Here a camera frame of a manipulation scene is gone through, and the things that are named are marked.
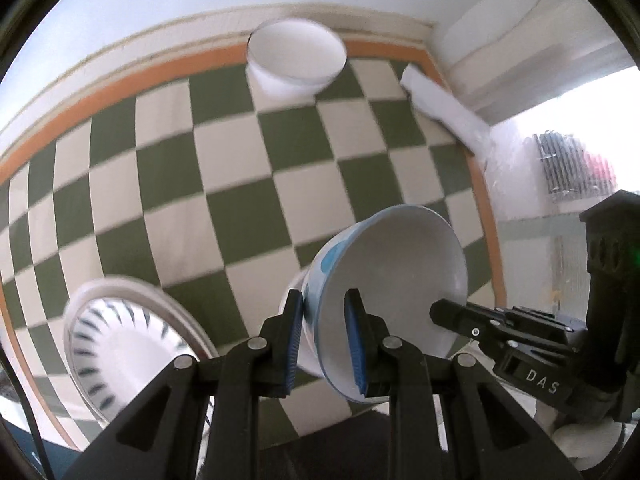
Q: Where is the plain white bowl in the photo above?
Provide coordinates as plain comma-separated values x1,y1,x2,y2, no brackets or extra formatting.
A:
276,266,331,378

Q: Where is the white floral plate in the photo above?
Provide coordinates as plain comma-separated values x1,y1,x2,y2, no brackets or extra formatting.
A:
63,275,218,424

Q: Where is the white folded paper towel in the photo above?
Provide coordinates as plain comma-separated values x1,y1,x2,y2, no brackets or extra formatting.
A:
400,64,490,157

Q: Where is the white bowl blue rim floral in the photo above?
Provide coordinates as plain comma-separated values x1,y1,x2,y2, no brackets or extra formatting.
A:
302,205,468,404

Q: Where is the blue leaf pattern plate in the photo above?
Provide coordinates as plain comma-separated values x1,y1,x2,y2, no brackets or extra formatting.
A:
65,298,196,422

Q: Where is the white gloved right hand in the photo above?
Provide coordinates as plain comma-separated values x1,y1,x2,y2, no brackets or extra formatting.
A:
534,401,625,471

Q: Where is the green white checkered mat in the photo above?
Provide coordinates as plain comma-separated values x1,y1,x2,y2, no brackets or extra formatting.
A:
1,40,506,450

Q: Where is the white bowl dark rim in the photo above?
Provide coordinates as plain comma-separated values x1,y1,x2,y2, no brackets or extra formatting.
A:
246,18,348,101

